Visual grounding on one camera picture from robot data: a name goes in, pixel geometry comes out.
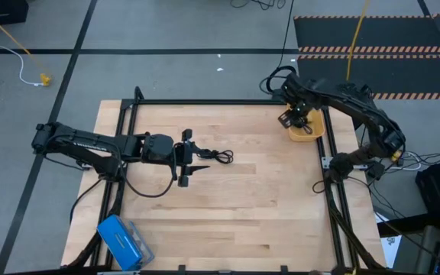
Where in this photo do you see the black cable pile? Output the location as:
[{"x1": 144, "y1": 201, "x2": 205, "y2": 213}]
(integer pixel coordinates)
[{"x1": 229, "y1": 0, "x2": 286, "y2": 11}]

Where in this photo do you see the black equipment case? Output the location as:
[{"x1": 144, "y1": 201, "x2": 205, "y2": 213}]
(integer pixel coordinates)
[{"x1": 0, "y1": 0, "x2": 30, "y2": 28}]

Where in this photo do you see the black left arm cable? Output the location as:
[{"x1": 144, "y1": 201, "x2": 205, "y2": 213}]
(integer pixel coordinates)
[{"x1": 119, "y1": 152, "x2": 178, "y2": 199}]

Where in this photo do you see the yellow floor cable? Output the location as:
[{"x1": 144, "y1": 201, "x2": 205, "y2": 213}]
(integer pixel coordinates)
[
  {"x1": 0, "y1": 3, "x2": 52, "y2": 87},
  {"x1": 345, "y1": 0, "x2": 372, "y2": 82}
]

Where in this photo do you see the blue PlayStation controller box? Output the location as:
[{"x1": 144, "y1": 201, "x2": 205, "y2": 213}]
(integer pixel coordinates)
[{"x1": 96, "y1": 213, "x2": 156, "y2": 272}]

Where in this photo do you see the black floor cable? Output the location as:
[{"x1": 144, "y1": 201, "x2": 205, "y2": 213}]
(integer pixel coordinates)
[{"x1": 277, "y1": 0, "x2": 296, "y2": 70}]

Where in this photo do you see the black USB-C cable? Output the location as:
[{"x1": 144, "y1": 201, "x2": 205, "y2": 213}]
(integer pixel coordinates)
[{"x1": 204, "y1": 148, "x2": 235, "y2": 165}]

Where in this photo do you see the black base cable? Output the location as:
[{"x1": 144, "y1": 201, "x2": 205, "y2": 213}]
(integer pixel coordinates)
[{"x1": 69, "y1": 177, "x2": 105, "y2": 225}]

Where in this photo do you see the silver mounting bracket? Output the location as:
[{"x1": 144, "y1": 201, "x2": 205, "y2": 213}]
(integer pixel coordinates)
[{"x1": 321, "y1": 155, "x2": 370, "y2": 171}]

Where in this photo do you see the black aluminium table frame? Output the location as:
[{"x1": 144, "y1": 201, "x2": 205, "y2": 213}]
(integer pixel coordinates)
[{"x1": 66, "y1": 86, "x2": 387, "y2": 275}]

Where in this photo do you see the black chair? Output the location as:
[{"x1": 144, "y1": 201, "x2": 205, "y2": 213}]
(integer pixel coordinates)
[{"x1": 414, "y1": 158, "x2": 440, "y2": 215}]

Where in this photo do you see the white paper sheet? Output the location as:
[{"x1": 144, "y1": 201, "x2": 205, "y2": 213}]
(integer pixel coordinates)
[{"x1": 374, "y1": 212, "x2": 403, "y2": 269}]

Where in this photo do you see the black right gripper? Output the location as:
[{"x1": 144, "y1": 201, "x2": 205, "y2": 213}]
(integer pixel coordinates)
[{"x1": 278, "y1": 99, "x2": 315, "y2": 136}]

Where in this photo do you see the black hazard-striped floor mat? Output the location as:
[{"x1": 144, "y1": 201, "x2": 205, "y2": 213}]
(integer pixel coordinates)
[{"x1": 293, "y1": 13, "x2": 440, "y2": 102}]

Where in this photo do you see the yellow plastic bin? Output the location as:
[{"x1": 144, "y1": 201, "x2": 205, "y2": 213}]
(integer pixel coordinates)
[{"x1": 286, "y1": 105, "x2": 326, "y2": 144}]

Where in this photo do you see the black power adapter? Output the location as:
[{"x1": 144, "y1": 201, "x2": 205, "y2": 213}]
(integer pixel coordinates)
[{"x1": 365, "y1": 160, "x2": 388, "y2": 181}]

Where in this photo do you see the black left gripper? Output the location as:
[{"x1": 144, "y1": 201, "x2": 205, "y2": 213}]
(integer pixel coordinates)
[{"x1": 172, "y1": 128, "x2": 216, "y2": 188}]

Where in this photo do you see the white floor cable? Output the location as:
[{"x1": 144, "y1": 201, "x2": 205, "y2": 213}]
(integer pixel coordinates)
[{"x1": 0, "y1": 0, "x2": 44, "y2": 87}]

